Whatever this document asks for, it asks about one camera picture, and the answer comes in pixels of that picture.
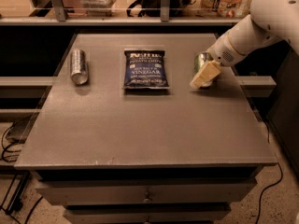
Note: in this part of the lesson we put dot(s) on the silver redbull can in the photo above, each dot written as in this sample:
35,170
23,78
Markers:
78,67

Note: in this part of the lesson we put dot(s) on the lower drawer with knob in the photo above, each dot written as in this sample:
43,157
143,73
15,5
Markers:
140,216

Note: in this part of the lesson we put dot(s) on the black bag on shelf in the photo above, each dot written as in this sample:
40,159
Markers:
154,8

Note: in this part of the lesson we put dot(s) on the clear plastic container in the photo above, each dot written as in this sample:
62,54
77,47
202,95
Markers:
97,7

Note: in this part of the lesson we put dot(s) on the upper drawer with knob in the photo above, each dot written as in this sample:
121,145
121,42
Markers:
144,192

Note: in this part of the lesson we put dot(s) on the grey drawer cabinet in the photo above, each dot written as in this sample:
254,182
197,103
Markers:
101,131

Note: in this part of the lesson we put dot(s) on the grey metal shelf rail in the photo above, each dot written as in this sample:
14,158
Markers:
65,12

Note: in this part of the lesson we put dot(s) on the colourful snack bag on shelf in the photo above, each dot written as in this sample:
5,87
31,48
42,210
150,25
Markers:
224,8

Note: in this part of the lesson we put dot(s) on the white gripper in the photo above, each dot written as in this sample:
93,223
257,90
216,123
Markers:
221,52

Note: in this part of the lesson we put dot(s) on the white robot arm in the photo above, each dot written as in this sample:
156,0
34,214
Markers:
268,22

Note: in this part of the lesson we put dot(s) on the green soda can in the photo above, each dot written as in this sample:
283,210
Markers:
199,60

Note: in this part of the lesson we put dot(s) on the blue potato chips bag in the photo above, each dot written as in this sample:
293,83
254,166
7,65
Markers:
144,69

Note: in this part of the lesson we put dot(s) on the drawer with knob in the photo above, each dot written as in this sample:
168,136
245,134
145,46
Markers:
144,192
140,216

